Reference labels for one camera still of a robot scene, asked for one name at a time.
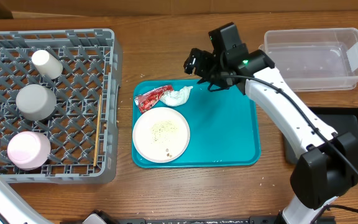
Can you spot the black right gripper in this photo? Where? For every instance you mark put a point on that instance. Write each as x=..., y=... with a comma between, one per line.
x=199, y=62

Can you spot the white napkin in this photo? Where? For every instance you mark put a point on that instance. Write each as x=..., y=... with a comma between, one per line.
x=176, y=98

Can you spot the red snack wrapper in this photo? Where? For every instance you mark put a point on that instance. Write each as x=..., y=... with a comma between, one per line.
x=148, y=100

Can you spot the large white plate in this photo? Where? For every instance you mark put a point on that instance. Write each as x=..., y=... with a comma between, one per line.
x=161, y=135

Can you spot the white cup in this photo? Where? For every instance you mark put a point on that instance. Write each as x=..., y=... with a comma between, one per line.
x=47, y=64

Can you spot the grey white bowl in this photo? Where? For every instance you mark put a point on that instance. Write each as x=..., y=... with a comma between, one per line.
x=36, y=102

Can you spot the pink shallow bowl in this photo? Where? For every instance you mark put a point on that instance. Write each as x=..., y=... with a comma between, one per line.
x=28, y=150

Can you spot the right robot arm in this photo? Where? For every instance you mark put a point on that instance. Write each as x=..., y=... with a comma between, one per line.
x=327, y=162

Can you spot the teal plastic tray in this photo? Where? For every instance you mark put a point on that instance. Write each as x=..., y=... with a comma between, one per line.
x=223, y=127

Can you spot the clear plastic bin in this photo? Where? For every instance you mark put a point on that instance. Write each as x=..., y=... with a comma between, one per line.
x=315, y=59

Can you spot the black plastic bin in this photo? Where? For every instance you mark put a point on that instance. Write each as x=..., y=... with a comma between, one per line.
x=341, y=119

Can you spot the grey plastic dish rack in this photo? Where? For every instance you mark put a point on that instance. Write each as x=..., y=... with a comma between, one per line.
x=92, y=66

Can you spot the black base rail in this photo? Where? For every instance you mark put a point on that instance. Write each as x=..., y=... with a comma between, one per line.
x=99, y=216

